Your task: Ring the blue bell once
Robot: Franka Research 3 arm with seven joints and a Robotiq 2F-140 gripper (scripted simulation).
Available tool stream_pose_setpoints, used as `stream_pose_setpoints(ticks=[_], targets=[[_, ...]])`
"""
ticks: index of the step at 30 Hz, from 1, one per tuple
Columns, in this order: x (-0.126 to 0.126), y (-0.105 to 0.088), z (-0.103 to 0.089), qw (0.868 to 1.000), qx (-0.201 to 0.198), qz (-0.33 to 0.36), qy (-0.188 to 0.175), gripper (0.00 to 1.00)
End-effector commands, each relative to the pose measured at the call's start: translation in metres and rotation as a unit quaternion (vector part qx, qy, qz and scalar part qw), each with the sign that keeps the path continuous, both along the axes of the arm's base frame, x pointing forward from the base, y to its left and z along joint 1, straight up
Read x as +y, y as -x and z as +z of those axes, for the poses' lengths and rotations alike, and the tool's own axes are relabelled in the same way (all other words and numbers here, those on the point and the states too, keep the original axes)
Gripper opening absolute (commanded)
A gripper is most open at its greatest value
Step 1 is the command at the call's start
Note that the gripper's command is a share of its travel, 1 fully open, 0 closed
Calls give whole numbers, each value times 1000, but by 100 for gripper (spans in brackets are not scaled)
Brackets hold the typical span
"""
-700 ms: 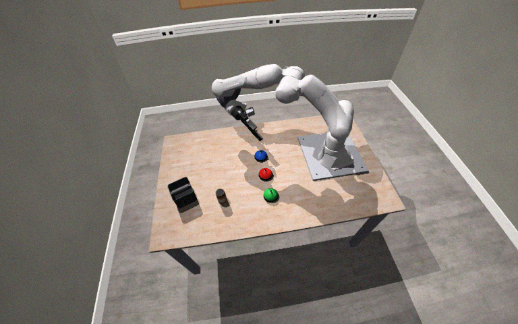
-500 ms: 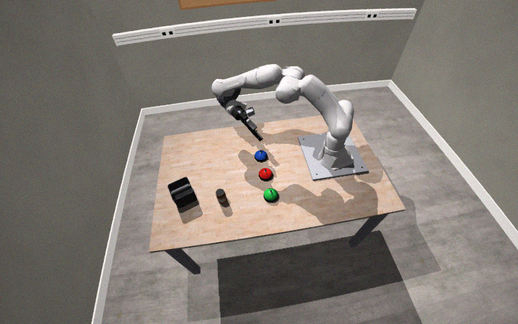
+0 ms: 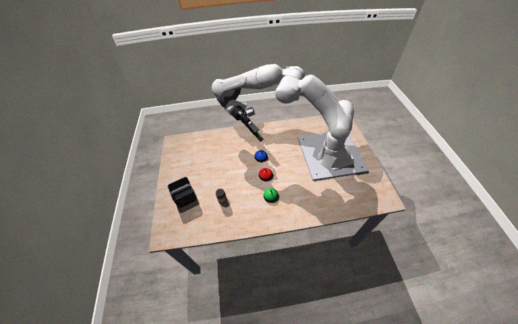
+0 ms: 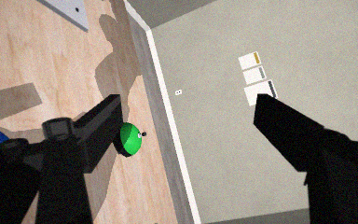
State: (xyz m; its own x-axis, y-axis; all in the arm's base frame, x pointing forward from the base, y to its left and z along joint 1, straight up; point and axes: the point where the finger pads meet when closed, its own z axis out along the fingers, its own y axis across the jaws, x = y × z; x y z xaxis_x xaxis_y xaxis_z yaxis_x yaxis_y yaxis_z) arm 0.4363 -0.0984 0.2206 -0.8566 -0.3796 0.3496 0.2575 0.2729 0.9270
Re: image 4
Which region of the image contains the blue bell dome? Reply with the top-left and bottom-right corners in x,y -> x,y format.
0,132 -> 9,143

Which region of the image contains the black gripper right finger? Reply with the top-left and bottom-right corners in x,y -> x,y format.
253,93 -> 358,224

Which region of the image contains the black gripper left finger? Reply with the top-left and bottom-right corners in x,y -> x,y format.
0,94 -> 123,224

